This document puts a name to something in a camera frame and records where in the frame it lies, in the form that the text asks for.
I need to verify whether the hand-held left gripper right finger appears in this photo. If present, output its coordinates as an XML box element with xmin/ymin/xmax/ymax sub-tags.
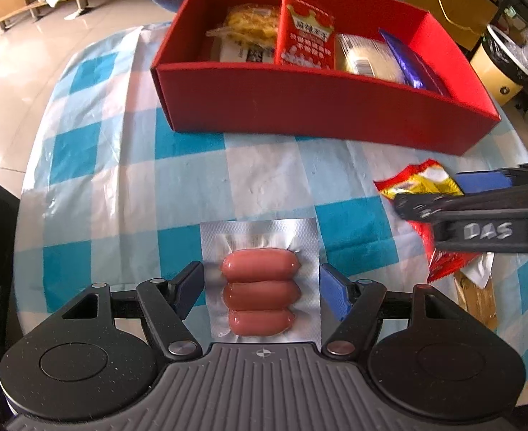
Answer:
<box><xmin>320</xmin><ymin>263</ymin><xmax>477</xmax><ymax>361</ymax></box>

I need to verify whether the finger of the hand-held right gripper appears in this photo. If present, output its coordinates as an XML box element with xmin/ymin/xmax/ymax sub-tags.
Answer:
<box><xmin>393</xmin><ymin>181</ymin><xmax>528</xmax><ymax>256</ymax></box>
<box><xmin>454</xmin><ymin>165</ymin><xmax>528</xmax><ymax>195</ymax></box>

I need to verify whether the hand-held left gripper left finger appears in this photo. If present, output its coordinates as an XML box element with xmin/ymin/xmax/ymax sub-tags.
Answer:
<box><xmin>55</xmin><ymin>260</ymin><xmax>205</xmax><ymax>362</ymax></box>

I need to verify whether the red and yellow snack packet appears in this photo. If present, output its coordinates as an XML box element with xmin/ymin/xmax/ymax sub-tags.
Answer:
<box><xmin>374</xmin><ymin>158</ymin><xmax>495</xmax><ymax>283</ymax></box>

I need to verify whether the vacuum pack of three sausages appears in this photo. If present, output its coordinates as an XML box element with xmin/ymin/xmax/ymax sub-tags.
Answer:
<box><xmin>199</xmin><ymin>218</ymin><xmax>323</xmax><ymax>352</ymax></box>

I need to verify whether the purple wafer packet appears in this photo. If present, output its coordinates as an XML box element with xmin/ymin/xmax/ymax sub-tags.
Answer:
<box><xmin>378</xmin><ymin>28</ymin><xmax>451</xmax><ymax>98</ymax></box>

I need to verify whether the red cardboard box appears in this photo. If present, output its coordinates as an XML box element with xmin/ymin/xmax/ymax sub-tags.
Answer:
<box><xmin>151</xmin><ymin>0</ymin><xmax>502</xmax><ymax>157</ymax></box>

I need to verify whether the red snack packet crown print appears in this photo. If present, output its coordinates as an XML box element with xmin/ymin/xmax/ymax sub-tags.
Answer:
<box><xmin>275</xmin><ymin>0</ymin><xmax>337</xmax><ymax>71</ymax></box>

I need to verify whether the clear bag of fried noodles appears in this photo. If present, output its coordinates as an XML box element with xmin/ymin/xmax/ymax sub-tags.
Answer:
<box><xmin>206</xmin><ymin>3</ymin><xmax>283</xmax><ymax>50</ymax></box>

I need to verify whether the white sachet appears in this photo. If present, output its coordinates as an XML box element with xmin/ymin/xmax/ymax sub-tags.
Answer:
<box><xmin>464</xmin><ymin>252</ymin><xmax>495</xmax><ymax>289</ymax></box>

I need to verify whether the brown sachet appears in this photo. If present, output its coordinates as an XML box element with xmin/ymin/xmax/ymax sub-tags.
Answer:
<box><xmin>453</xmin><ymin>269</ymin><xmax>499</xmax><ymax>331</ymax></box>

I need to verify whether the cream bin with black liner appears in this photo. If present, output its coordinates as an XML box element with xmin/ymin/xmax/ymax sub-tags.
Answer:
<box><xmin>469</xmin><ymin>24</ymin><xmax>528</xmax><ymax>107</ymax></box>

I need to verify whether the blue and white checked tablecloth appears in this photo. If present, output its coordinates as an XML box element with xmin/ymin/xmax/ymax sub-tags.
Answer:
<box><xmin>14</xmin><ymin>24</ymin><xmax>528</xmax><ymax>407</ymax></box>

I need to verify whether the cream snack packet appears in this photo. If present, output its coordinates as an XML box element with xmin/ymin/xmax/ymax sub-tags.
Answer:
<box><xmin>336</xmin><ymin>33</ymin><xmax>407</xmax><ymax>84</ymax></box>

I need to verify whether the brown cardboard box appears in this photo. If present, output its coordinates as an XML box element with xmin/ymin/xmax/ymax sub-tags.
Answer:
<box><xmin>383</xmin><ymin>0</ymin><xmax>501</xmax><ymax>53</ymax></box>

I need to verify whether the flat packet with white label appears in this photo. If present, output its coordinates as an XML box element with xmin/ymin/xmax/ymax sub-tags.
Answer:
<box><xmin>220</xmin><ymin>37</ymin><xmax>277</xmax><ymax>65</ymax></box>

